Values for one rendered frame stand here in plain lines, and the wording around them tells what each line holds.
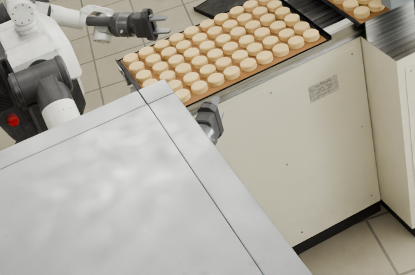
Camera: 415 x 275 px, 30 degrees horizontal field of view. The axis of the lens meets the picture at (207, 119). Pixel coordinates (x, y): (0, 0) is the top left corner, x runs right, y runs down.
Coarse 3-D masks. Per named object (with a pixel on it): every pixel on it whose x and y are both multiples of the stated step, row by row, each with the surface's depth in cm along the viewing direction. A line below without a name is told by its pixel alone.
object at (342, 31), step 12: (336, 24) 247; (348, 24) 247; (336, 36) 247; (348, 36) 249; (312, 48) 245; (324, 48) 248; (288, 60) 244; (300, 60) 246; (264, 72) 242; (276, 72) 244; (240, 84) 240; (252, 84) 242; (192, 108) 237
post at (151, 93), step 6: (156, 84) 78; (162, 84) 78; (168, 84) 78; (144, 90) 78; (150, 90) 77; (156, 90) 77; (162, 90) 77; (168, 90) 77; (144, 96) 77; (150, 96) 76; (156, 96) 76; (162, 96) 76; (150, 102) 76
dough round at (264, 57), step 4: (264, 52) 240; (268, 52) 240; (256, 56) 240; (260, 56) 239; (264, 56) 238; (268, 56) 238; (272, 56) 239; (260, 60) 238; (264, 60) 237; (268, 60) 237; (272, 60) 239; (264, 64) 239
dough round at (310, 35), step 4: (304, 32) 244; (308, 32) 243; (312, 32) 243; (316, 32) 242; (304, 36) 242; (308, 36) 241; (312, 36) 241; (316, 36) 241; (304, 40) 243; (308, 40) 242; (312, 40) 242; (316, 40) 242
